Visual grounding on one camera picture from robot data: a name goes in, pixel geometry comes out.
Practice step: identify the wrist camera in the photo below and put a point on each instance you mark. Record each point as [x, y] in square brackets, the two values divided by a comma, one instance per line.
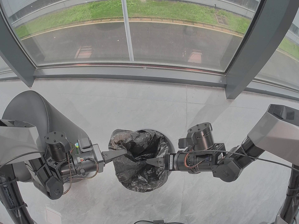
[85, 143]
[183, 143]

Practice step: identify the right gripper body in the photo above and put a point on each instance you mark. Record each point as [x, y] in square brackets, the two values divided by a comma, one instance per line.
[179, 162]

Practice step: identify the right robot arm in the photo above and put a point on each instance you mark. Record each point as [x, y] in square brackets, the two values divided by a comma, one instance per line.
[268, 134]

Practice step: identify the window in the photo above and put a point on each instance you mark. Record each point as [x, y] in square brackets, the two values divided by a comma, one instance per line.
[163, 31]

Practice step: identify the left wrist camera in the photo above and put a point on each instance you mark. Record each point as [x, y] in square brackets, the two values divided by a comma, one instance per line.
[85, 143]

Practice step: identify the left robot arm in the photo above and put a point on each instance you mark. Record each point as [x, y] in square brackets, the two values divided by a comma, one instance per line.
[18, 136]

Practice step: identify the white trash bin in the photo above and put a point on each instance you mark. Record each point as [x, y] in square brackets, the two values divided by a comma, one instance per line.
[171, 148]

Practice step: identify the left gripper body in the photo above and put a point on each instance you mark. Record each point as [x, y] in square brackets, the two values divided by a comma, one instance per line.
[87, 163]

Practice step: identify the black plastic bag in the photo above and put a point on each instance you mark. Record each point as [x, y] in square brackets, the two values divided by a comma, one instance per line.
[140, 171]

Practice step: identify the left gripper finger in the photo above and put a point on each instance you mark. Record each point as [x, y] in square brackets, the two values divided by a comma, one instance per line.
[106, 162]
[106, 155]

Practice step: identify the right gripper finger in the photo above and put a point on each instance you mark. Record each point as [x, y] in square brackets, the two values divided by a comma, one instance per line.
[161, 160]
[161, 165]

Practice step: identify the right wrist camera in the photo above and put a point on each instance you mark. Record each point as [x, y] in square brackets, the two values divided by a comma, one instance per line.
[183, 143]

